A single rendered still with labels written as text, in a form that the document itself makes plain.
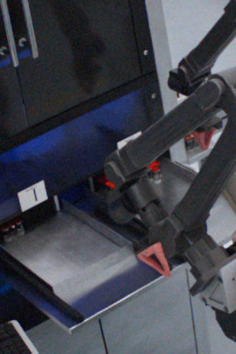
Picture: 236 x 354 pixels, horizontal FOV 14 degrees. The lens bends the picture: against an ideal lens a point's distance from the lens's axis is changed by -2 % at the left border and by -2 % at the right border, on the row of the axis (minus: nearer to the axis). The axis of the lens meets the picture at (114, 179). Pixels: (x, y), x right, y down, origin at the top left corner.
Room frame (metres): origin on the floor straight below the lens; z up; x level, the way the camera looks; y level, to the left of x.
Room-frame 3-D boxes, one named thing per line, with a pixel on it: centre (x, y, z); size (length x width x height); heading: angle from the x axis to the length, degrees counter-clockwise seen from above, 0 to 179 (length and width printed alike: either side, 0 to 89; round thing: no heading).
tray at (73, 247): (2.20, 0.18, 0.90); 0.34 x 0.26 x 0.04; 31
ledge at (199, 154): (2.65, -0.26, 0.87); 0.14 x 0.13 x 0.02; 31
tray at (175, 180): (2.38, -0.11, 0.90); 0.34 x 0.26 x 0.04; 32
